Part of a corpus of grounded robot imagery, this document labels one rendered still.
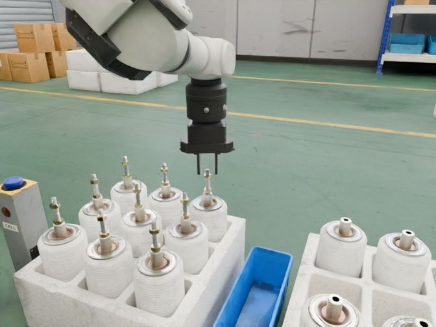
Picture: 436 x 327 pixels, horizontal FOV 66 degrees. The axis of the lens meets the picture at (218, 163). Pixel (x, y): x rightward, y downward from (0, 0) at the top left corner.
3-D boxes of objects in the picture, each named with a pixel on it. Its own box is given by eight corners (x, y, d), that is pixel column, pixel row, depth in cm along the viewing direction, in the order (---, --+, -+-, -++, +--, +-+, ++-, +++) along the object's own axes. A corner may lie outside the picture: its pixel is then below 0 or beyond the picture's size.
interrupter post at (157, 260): (152, 259, 65) (150, 246, 63) (164, 259, 65) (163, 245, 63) (150, 268, 62) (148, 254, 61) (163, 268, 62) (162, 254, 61)
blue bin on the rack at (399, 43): (386, 50, 457) (389, 33, 449) (418, 50, 444) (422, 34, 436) (387, 53, 415) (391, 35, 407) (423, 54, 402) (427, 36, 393)
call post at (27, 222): (41, 302, 87) (11, 196, 74) (21, 294, 89) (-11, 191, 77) (62, 283, 93) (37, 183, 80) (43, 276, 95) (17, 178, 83)
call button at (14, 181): (13, 193, 76) (10, 184, 76) (0, 189, 78) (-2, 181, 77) (28, 185, 80) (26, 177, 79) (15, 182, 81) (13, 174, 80)
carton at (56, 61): (71, 74, 421) (67, 50, 409) (56, 78, 401) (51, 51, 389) (53, 73, 431) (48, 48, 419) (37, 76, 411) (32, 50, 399)
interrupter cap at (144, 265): (140, 252, 67) (139, 249, 66) (178, 250, 67) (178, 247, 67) (133, 279, 60) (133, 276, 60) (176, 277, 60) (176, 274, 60)
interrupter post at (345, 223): (349, 237, 71) (351, 224, 70) (337, 234, 72) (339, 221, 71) (350, 231, 73) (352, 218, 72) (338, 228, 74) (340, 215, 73)
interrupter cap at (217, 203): (226, 210, 81) (226, 207, 81) (196, 215, 79) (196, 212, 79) (218, 195, 88) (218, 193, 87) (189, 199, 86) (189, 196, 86)
